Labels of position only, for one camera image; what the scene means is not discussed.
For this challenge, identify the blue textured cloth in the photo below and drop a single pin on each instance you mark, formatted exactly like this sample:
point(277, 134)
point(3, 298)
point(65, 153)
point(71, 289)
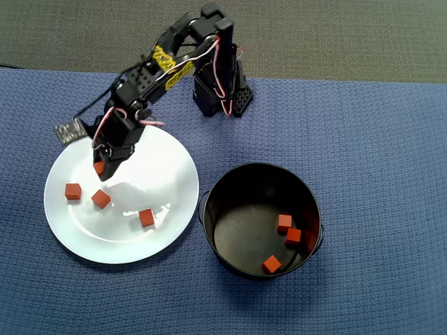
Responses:
point(349, 174)

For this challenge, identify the black metal bucket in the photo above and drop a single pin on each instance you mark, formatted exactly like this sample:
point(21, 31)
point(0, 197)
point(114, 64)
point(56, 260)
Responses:
point(244, 240)

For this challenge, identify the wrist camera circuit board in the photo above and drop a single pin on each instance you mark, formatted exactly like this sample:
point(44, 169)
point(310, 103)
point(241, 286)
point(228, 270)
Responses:
point(70, 132)

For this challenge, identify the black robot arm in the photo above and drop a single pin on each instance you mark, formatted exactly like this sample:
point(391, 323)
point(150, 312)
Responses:
point(209, 97)

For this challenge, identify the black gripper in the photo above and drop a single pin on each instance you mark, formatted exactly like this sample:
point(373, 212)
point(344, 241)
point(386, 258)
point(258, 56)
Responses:
point(116, 156)

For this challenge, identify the white round plate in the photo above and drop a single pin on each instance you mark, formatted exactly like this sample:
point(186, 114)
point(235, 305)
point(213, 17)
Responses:
point(122, 240)

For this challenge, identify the red cube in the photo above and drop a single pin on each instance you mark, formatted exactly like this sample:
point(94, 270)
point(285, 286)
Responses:
point(73, 192)
point(98, 169)
point(284, 222)
point(293, 237)
point(146, 218)
point(101, 199)
point(271, 264)

